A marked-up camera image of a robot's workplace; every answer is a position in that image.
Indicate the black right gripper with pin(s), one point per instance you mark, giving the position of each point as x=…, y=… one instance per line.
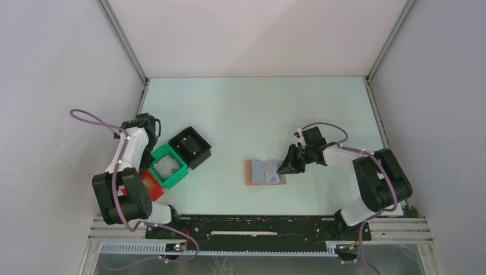
x=289, y=165

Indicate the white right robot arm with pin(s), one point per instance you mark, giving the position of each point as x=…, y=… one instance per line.
x=381, y=181

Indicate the aluminium frame rail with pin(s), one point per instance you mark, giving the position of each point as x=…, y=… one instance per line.
x=149, y=238

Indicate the orange cards in red bin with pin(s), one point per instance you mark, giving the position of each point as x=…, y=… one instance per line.
x=150, y=183

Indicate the black plastic bin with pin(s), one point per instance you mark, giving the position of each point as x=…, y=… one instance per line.
x=193, y=161

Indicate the tan leather card holder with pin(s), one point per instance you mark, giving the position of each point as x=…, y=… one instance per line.
x=259, y=173

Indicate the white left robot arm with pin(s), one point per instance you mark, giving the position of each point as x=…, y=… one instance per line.
x=130, y=153

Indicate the red plastic bin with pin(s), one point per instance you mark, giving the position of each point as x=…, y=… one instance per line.
x=139, y=186

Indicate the grey cards in green bin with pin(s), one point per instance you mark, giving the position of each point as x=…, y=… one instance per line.
x=166, y=167

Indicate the black VIP card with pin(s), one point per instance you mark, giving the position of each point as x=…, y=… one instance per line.
x=191, y=145

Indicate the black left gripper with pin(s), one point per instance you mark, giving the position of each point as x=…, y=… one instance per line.
x=149, y=160

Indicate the green plastic bin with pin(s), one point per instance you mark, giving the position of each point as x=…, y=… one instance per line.
x=160, y=153

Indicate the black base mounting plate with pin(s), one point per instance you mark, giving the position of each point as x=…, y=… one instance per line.
x=267, y=233

